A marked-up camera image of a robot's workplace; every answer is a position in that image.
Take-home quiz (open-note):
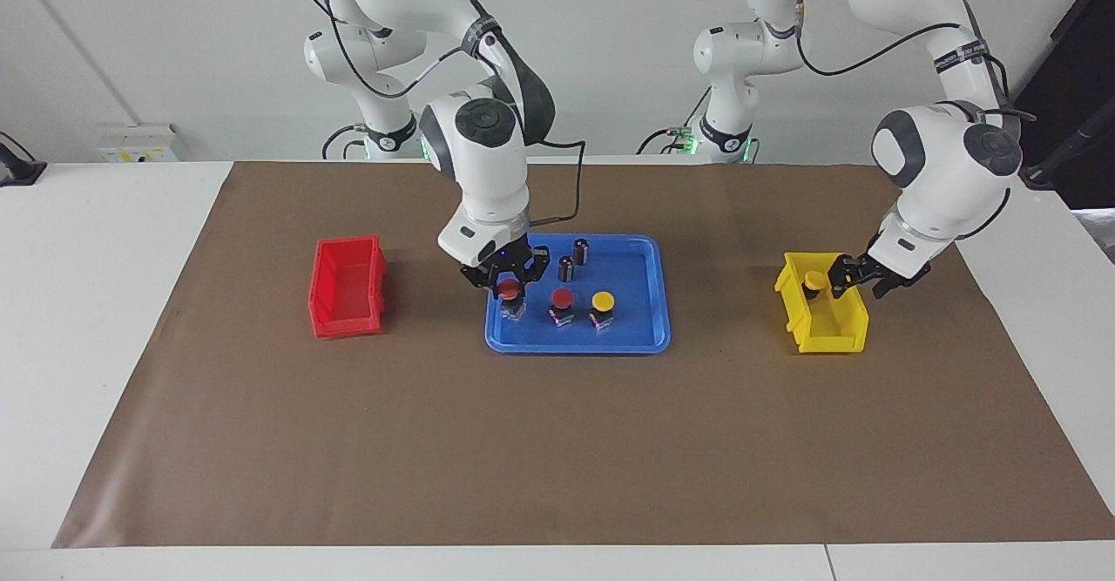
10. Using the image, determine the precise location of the black base cable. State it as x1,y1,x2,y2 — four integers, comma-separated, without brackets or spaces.
322,124,367,160
639,89,711,157

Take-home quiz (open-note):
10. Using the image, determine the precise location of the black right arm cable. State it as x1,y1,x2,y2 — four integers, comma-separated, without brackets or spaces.
287,0,586,226

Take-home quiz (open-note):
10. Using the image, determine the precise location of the black clamp mount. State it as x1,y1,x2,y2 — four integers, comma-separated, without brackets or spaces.
0,132,47,186

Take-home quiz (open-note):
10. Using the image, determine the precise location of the white wall socket box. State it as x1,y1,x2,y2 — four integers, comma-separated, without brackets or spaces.
96,124,179,163

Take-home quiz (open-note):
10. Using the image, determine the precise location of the black stand pole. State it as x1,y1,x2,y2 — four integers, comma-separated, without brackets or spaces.
1017,98,1115,192

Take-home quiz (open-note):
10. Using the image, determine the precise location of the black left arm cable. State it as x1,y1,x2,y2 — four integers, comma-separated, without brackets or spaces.
794,0,1037,125

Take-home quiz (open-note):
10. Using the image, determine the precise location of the yellow plastic bin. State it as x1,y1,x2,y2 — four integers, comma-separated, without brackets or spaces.
774,252,870,355

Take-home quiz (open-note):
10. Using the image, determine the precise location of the blue plastic tray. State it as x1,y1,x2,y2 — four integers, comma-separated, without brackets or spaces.
484,233,672,355

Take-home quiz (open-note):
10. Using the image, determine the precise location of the red plastic bin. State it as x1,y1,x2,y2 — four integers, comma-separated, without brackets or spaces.
308,234,388,340

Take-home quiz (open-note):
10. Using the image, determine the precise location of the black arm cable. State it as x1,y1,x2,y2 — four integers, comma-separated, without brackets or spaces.
287,0,586,226
794,0,1037,125

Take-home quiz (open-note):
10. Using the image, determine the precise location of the brown paper table mat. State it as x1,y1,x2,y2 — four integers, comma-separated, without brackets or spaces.
52,161,1115,549

